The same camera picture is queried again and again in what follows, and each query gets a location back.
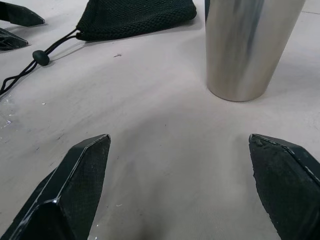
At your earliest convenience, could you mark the black mesh drawstring pouch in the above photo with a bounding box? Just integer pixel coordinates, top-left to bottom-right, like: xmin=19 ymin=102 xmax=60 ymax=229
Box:
xmin=75 ymin=0 xmax=198 ymax=44

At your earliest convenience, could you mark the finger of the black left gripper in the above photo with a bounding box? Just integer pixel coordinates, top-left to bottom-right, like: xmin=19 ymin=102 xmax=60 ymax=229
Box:
xmin=0 ymin=2 xmax=46 ymax=28
xmin=0 ymin=27 xmax=30 ymax=53

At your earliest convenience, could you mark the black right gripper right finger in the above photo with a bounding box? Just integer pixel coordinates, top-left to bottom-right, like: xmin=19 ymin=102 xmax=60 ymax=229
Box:
xmin=248 ymin=133 xmax=320 ymax=240

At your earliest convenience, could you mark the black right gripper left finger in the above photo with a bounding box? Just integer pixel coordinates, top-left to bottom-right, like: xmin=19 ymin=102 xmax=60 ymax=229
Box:
xmin=0 ymin=133 xmax=112 ymax=240

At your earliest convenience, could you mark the stainless steel cup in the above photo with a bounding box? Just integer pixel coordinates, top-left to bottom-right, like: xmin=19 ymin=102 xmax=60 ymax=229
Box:
xmin=204 ymin=0 xmax=307 ymax=102

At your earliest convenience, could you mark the black drawstring cord with stopper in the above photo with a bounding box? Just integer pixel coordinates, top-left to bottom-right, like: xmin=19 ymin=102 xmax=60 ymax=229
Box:
xmin=0 ymin=27 xmax=82 ymax=96

